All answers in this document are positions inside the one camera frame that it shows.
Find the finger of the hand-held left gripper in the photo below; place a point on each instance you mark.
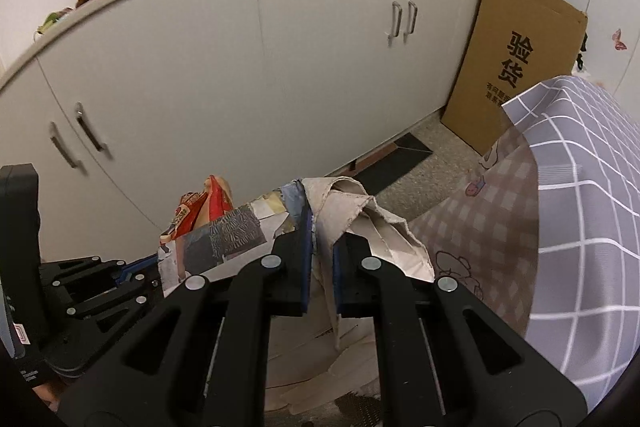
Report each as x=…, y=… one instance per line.
x=115, y=302
x=90, y=268

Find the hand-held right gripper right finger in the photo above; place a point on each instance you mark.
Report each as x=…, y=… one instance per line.
x=338, y=277

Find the long white cabinet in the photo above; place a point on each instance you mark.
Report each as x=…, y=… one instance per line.
x=225, y=82

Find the pink checked cartoon sheet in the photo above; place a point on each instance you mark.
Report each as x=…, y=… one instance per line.
x=500, y=217

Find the grey checked cloth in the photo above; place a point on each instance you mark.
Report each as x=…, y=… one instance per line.
x=590, y=207

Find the brown cardboard box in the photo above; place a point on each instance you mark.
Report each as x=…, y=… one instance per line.
x=520, y=57

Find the newspaper print paper bag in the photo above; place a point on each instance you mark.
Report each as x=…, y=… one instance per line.
x=360, y=227

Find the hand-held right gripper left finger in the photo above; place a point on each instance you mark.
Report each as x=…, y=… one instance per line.
x=306, y=257

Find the pink butterfly wall sticker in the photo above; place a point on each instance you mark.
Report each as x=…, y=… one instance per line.
x=620, y=41

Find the black floor mat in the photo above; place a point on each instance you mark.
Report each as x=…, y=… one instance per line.
x=395, y=167

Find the red snack packet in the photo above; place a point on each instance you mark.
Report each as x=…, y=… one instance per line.
x=210, y=202

